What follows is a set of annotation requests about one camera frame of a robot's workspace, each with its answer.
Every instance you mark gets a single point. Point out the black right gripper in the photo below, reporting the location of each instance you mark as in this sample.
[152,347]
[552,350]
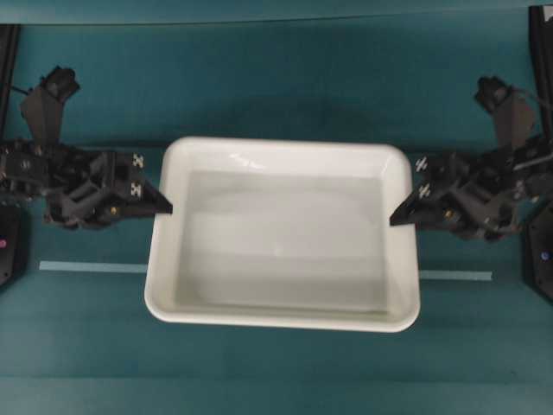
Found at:
[468,195]

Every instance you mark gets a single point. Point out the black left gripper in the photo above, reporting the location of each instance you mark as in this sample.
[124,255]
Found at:
[93,189]

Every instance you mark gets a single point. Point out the white plastic tray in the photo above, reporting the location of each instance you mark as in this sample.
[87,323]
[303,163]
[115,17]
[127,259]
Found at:
[283,234]

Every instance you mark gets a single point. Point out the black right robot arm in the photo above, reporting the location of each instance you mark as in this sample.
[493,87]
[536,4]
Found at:
[532,170]

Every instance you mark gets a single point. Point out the light blue tape strip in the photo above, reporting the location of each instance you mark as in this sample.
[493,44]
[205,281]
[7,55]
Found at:
[44,265]

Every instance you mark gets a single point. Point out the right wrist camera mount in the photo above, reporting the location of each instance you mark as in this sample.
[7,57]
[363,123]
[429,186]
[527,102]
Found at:
[513,118]

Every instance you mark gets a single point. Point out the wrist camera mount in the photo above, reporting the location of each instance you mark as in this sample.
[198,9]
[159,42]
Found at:
[513,118]
[43,107]

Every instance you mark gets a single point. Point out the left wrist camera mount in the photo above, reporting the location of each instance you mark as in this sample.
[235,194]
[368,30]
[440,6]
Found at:
[43,107]

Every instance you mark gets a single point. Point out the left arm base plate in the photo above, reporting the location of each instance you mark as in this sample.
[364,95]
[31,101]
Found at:
[15,240]

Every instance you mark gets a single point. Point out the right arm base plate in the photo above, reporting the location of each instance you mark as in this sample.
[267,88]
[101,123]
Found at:
[537,251]

